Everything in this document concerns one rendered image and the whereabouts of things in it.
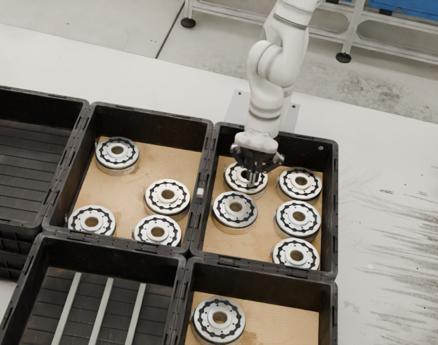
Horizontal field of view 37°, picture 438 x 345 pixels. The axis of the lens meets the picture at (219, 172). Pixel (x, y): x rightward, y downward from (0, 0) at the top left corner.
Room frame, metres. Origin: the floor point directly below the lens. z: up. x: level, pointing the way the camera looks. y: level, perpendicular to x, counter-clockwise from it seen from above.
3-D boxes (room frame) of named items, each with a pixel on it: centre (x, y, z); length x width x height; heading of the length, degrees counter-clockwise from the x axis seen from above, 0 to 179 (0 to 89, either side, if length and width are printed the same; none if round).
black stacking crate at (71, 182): (0.95, 0.18, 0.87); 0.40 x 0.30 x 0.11; 179
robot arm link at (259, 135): (1.02, -0.07, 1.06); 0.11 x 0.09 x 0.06; 171
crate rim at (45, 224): (0.95, 0.18, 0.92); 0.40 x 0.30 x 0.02; 179
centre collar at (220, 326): (0.66, -0.04, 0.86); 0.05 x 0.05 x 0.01
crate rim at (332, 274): (0.95, -0.12, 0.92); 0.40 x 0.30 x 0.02; 179
